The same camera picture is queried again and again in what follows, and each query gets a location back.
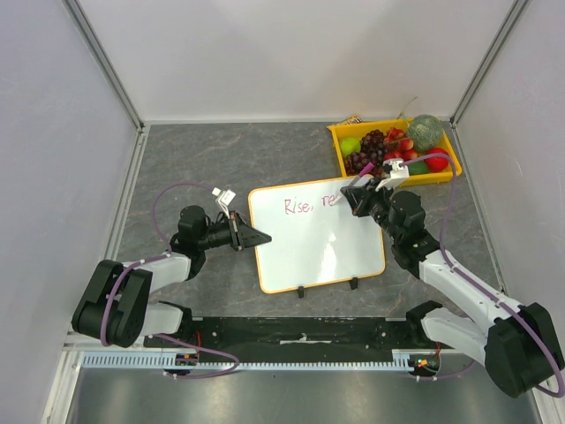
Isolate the yellow-framed whiteboard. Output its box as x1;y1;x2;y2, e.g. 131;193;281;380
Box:
248;177;386;294

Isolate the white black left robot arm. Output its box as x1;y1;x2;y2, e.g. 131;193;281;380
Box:
72;206;272;347

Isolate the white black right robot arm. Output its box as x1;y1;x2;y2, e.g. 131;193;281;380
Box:
340;179;564;398

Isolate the green apple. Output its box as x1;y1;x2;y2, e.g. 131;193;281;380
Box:
339;137;361;157

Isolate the dark purple grape bunch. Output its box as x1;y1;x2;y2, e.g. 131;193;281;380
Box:
344;151;385;177

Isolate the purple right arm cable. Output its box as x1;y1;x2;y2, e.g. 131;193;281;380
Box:
399;154;565;397

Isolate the yellow snack packet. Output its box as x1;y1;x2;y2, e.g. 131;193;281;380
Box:
338;115;364;125

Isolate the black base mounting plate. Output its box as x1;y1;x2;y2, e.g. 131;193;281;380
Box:
171;317;436;360

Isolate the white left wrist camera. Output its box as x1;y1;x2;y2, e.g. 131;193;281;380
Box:
212;187;236;216

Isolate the yellow plastic fruit tray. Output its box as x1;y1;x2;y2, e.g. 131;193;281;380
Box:
327;118;463;187

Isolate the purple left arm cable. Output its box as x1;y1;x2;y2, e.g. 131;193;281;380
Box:
100;182;242;381

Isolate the green netted melon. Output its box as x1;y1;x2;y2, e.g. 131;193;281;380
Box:
406;114;443;153

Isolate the green mango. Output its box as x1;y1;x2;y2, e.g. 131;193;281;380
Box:
408;161;430;176

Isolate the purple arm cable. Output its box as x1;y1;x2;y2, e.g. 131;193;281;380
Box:
399;154;565;397
100;182;242;381

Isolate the white slotted cable duct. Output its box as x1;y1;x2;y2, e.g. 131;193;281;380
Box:
81;349;435;372

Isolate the red apple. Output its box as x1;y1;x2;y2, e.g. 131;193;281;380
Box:
424;148;449;173

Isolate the white purple marker pen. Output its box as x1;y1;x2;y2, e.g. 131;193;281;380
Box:
334;162;374;203

